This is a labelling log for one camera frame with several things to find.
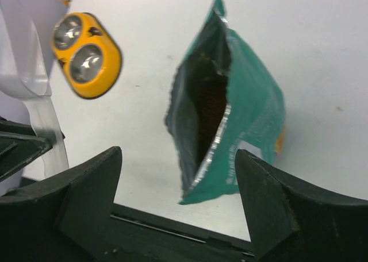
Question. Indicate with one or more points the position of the yellow double pet bowl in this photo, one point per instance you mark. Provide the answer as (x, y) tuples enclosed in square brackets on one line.
[(89, 58)]

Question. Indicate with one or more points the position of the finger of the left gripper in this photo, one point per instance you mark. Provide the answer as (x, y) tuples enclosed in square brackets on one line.
[(20, 146)]

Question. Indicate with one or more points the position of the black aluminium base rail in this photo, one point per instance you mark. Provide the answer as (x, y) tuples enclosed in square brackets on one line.
[(133, 235)]

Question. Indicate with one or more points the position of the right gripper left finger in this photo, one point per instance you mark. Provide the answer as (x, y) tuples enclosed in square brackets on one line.
[(64, 217)]

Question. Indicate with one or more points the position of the clear plastic scoop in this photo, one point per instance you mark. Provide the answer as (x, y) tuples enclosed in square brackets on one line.
[(24, 77)]

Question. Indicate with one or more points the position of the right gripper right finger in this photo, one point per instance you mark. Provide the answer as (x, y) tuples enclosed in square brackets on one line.
[(290, 219)]

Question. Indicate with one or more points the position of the green pet food bag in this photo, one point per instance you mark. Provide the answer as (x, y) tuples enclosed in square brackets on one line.
[(223, 99)]

